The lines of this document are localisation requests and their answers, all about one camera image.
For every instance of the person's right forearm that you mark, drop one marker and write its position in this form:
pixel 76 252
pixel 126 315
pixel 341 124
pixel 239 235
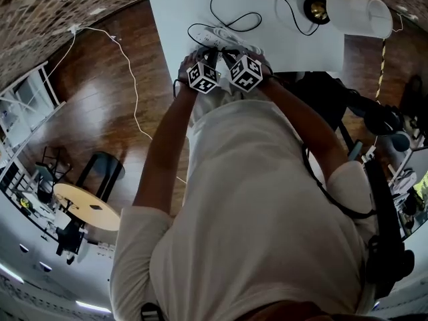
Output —
pixel 301 119

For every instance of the black mesh office chair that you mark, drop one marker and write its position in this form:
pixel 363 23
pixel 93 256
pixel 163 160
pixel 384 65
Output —
pixel 327 92

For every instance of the white shade brass desk lamp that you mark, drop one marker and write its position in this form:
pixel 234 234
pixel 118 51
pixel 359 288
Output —
pixel 354 13

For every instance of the white office desk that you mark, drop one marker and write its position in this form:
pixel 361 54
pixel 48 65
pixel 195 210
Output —
pixel 418 166

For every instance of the white metal shelf rack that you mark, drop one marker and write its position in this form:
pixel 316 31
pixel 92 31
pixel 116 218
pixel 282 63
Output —
pixel 30 112

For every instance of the person's beige trouser legs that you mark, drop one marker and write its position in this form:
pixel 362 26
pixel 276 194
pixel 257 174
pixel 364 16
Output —
pixel 210 102

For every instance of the person's left hand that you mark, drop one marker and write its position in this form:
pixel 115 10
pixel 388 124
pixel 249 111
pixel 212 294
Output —
pixel 184 69

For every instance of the light cloth bundle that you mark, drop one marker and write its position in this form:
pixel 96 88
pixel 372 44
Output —
pixel 404 181

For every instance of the white ceiling tube light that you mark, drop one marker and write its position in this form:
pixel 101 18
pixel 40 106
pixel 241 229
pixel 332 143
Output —
pixel 93 307
pixel 10 273

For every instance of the white wall plug adapter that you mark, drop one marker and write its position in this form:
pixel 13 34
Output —
pixel 74 29

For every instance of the round wooden table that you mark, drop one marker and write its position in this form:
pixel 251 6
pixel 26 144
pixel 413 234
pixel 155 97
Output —
pixel 83 209

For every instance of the black folding chair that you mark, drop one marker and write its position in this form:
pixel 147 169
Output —
pixel 50 172

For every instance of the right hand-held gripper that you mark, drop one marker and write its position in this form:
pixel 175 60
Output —
pixel 245 75

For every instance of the white rectangular table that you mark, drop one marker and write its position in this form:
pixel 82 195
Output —
pixel 180 5

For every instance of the black body-worn tablet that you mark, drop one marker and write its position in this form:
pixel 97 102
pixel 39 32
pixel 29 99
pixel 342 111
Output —
pixel 384 229

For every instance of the person's torso in cream shirt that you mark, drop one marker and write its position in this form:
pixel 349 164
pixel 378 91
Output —
pixel 254 212

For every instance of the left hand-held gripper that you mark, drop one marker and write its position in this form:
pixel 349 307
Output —
pixel 204 77

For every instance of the yellow black floor tape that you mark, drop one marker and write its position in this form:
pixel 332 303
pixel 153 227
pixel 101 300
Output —
pixel 381 69

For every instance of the person's left forearm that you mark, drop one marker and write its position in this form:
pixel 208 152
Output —
pixel 167 139

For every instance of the white power strip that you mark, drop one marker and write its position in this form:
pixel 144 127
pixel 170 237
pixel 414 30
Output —
pixel 230 38

